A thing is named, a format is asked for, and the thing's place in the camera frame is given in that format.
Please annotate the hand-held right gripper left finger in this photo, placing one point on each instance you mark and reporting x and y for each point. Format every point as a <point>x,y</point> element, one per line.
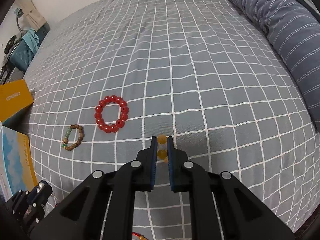
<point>154,155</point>

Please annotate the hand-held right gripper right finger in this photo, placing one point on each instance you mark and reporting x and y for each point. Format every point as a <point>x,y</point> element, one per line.
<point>170,155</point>

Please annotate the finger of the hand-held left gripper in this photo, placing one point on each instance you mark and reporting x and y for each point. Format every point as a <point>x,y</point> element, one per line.
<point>43,192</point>

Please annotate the blue and yellow flat box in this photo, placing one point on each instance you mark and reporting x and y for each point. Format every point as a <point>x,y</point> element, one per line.
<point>15,160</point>

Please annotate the grey checked bed sheet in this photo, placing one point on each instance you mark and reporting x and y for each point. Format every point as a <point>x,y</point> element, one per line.
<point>175,67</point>

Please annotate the yellow cardboard box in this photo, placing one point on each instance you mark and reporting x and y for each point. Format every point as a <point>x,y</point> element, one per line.
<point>15,97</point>

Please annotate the teal suitcase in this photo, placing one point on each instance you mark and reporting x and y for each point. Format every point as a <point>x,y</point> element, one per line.
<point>21,55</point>

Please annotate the teal cloth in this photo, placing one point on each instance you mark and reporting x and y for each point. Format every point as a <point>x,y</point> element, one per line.
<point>31,38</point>

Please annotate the blue striped pillow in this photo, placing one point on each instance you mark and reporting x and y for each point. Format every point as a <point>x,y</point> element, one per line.
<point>287,30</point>

